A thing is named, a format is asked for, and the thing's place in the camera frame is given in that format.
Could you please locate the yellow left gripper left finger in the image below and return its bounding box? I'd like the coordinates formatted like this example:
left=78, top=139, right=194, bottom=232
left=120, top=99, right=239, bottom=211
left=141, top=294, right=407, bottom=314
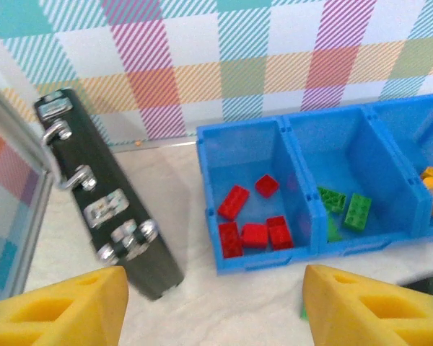
left=0, top=265, right=130, bottom=346

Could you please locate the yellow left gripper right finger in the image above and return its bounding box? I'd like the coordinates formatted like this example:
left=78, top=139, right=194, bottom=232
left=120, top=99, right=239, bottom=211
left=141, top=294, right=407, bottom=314
left=302, top=264, right=433, bottom=346

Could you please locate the square red lego brick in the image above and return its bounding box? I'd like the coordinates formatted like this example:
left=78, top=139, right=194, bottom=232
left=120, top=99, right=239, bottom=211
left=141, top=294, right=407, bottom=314
left=255, top=174, right=279, bottom=198
left=240, top=223, right=269, bottom=249
left=266, top=215, right=295, bottom=252

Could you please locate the long red lego brick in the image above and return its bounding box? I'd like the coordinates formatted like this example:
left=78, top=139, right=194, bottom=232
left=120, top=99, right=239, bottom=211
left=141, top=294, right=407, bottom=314
left=218, top=221, right=245, bottom=259
left=216, top=184, right=250, bottom=221

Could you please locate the long black latched case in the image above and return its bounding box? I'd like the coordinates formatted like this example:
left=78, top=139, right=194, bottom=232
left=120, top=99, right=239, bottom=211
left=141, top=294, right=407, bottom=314
left=34, top=89, right=185, bottom=301

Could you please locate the blue plastic bin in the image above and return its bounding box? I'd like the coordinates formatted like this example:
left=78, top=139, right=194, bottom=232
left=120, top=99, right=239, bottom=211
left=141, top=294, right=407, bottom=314
left=283, top=104, right=432, bottom=255
left=196, top=115, right=328, bottom=278
left=367, top=92, right=433, bottom=239

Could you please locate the aluminium left frame post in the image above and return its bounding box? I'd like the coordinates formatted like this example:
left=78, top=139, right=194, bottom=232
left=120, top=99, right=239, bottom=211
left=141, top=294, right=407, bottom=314
left=0, top=74, right=55, bottom=298

